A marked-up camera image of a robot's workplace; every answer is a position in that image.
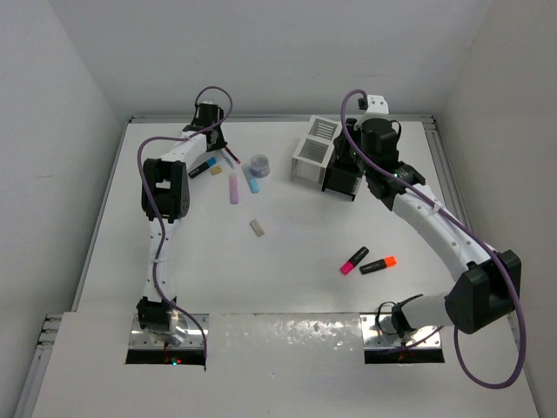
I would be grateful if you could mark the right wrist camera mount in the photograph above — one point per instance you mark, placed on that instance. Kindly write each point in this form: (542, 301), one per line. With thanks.
(374, 104)

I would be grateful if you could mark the clear jar of paperclips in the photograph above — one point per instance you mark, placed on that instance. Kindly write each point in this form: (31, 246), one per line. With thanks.
(260, 166)

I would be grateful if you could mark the white slotted organizer container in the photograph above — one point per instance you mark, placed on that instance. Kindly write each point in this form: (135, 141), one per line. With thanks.
(314, 151)

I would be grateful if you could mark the white dirty eraser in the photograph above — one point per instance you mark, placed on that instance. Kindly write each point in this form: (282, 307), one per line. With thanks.
(257, 228)

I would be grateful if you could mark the white front panel board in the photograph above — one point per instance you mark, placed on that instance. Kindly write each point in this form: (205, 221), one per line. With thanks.
(259, 366)

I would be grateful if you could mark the pastel pink highlighter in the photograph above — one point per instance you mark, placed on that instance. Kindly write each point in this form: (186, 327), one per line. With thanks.
(233, 189)

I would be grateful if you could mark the double-ended pink blue marker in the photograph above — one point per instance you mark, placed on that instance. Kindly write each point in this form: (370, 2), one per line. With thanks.
(232, 155)

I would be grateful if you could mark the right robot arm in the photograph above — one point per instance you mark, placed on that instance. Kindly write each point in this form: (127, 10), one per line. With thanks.
(486, 282)

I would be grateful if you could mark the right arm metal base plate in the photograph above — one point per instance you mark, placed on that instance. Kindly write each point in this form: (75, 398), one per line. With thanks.
(378, 336)

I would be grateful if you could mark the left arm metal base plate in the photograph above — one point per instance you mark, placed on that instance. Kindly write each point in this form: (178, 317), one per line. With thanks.
(184, 336)

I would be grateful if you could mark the pink and black highlighter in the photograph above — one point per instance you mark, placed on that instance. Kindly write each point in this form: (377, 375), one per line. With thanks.
(354, 260)

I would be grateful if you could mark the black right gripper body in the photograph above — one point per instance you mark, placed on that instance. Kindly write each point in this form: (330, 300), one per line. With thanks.
(354, 129)

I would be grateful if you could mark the black slotted organizer container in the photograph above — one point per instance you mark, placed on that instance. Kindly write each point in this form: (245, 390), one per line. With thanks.
(342, 175)

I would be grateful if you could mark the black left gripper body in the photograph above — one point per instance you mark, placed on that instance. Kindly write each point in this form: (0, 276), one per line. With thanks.
(220, 139)

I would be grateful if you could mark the orange and black highlighter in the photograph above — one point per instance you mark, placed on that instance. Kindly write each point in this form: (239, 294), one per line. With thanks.
(378, 265)

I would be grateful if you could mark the pastel blue highlighter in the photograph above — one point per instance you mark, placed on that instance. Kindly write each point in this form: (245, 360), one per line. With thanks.
(250, 179)

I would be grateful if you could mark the blue and black highlighter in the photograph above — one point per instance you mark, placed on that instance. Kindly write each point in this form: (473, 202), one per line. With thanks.
(193, 173)

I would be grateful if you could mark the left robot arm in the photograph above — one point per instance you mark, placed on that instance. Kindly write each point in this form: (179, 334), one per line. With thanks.
(163, 163)

